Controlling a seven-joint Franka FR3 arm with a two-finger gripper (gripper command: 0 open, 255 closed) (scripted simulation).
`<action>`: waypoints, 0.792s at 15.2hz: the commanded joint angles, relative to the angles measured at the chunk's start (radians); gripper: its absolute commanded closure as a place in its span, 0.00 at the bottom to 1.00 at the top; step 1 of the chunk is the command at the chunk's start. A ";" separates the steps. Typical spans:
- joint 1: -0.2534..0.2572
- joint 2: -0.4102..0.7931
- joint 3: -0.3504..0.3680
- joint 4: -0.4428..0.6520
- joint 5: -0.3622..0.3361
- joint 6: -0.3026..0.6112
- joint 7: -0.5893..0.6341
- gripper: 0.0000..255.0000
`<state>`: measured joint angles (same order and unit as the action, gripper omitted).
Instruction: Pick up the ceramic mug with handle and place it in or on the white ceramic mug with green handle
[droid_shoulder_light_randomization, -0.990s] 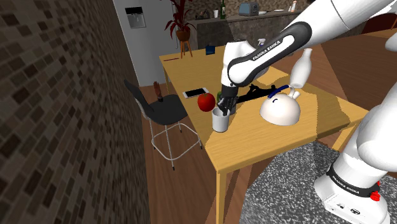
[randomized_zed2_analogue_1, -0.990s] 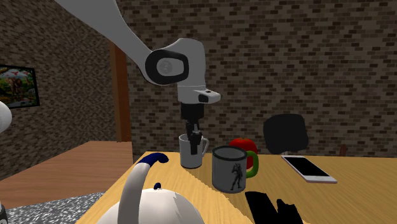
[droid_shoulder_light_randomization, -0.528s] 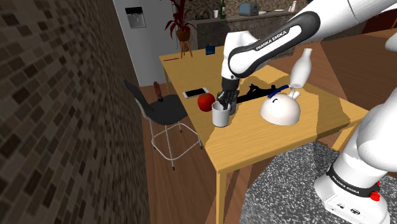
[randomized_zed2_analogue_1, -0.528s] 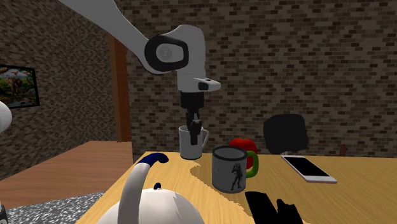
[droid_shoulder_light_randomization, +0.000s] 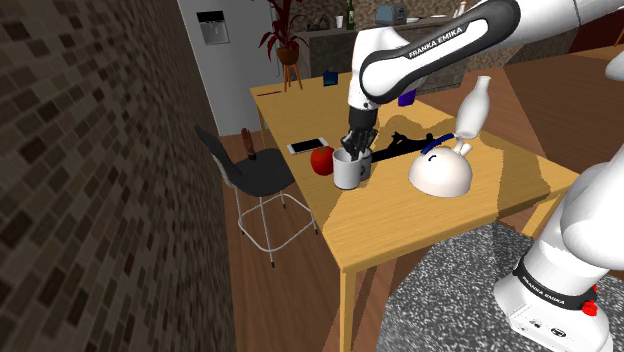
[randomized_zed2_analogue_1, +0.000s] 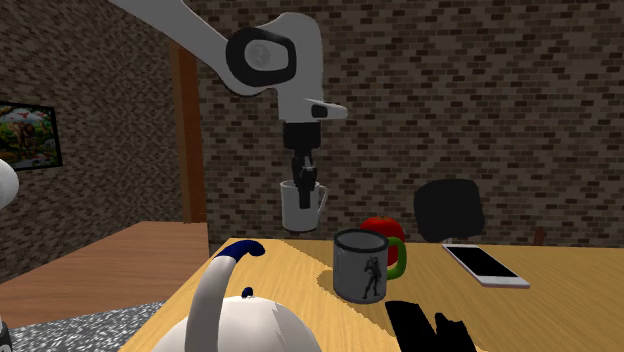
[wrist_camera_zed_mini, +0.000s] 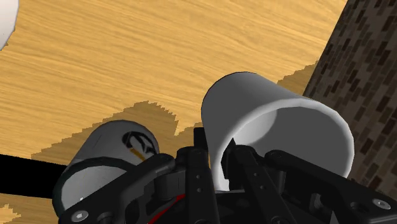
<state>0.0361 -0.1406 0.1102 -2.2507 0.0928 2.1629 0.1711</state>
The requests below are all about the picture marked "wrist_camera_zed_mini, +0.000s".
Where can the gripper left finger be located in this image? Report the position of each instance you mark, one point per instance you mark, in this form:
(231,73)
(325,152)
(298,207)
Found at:
(198,186)

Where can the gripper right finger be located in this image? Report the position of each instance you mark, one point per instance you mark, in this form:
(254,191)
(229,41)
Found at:
(310,180)

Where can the plain white cup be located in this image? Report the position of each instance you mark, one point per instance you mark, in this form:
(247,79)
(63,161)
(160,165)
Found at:
(248,102)

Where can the white cup with black print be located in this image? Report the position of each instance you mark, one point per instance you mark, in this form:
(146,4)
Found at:
(102,139)

